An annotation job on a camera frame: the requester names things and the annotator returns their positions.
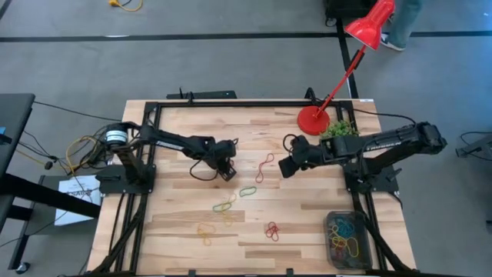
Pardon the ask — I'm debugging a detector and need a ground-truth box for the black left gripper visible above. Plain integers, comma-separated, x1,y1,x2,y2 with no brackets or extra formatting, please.
199,138,238,182

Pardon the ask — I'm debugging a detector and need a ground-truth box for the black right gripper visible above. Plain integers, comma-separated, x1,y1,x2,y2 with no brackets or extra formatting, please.
279,135,327,179

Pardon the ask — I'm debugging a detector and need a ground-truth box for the teal rubber band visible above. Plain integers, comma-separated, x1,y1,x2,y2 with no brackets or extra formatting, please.
333,216,357,240

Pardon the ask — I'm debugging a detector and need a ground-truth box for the long olive rubber band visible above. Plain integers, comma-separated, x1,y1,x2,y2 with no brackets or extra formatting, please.
344,238,361,259

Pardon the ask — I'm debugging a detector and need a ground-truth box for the clear plastic bin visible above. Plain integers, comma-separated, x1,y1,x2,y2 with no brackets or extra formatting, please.
324,210,374,270

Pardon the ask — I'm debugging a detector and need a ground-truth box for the red desk lamp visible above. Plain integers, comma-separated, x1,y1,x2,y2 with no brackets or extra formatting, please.
297,0,397,136

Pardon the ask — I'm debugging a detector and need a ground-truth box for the green plant in white pot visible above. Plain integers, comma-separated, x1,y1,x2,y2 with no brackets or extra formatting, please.
321,119,361,140

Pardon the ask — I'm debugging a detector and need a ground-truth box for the black flat device with antennas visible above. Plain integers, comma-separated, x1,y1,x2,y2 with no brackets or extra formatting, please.
165,90,238,100

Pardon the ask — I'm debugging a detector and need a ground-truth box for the black cart on casters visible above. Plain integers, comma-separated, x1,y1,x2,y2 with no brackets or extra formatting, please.
324,0,381,28

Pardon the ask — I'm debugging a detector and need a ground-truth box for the white printed paper sheet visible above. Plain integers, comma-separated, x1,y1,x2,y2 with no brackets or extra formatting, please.
54,175,103,227

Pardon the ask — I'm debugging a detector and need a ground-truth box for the person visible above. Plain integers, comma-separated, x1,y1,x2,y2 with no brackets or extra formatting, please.
380,0,424,52

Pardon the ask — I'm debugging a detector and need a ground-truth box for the black desk on casters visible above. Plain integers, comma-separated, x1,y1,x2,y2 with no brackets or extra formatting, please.
0,93,101,272

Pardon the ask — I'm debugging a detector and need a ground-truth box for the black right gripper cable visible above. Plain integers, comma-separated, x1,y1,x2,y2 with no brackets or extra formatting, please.
282,133,300,153

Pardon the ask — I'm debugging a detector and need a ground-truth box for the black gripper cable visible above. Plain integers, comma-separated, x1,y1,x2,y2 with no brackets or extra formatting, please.
282,133,300,153
188,157,220,182

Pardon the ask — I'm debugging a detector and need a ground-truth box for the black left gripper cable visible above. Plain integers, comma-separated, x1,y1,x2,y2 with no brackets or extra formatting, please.
188,157,220,182

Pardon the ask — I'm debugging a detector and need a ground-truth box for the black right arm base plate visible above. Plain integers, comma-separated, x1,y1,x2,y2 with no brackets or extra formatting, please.
343,161,401,194

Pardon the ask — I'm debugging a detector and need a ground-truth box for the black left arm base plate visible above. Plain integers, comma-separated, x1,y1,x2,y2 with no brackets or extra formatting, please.
95,164,158,195

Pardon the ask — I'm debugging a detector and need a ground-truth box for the yellow floor cable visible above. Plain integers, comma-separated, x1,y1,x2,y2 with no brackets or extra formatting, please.
65,134,101,176

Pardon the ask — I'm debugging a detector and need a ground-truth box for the black floor cable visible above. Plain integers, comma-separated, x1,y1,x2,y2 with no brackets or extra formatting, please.
459,130,492,145
33,100,123,122

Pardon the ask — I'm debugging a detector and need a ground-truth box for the yellow extension cord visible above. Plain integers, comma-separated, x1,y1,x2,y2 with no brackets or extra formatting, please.
108,0,144,12

